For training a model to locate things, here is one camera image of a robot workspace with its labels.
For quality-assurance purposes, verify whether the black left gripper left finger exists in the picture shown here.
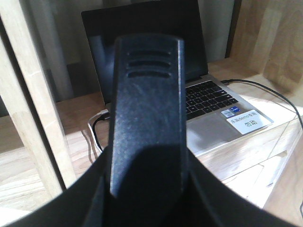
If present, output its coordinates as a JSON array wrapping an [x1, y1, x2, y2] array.
[[6, 148, 109, 227]]

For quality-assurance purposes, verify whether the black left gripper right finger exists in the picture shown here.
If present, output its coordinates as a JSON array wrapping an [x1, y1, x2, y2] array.
[[187, 151, 293, 227]]

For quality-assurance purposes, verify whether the black stapler with orange tab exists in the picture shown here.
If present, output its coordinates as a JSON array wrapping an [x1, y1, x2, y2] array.
[[104, 34, 188, 227]]

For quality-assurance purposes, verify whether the grey laptop computer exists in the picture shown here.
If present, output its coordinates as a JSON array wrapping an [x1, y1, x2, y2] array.
[[81, 0, 272, 155]]

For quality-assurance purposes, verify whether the white cable left of laptop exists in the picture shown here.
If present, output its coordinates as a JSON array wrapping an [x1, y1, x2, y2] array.
[[87, 109, 109, 154]]

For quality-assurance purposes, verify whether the black cable left of laptop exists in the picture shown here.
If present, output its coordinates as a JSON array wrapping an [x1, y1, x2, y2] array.
[[91, 115, 111, 152]]

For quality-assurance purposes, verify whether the black cable of laptop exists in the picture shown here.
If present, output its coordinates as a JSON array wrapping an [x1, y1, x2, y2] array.
[[222, 79, 303, 130], [91, 115, 111, 152]]

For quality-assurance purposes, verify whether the black cable right of laptop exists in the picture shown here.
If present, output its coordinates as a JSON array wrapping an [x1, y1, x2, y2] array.
[[222, 79, 303, 130]]

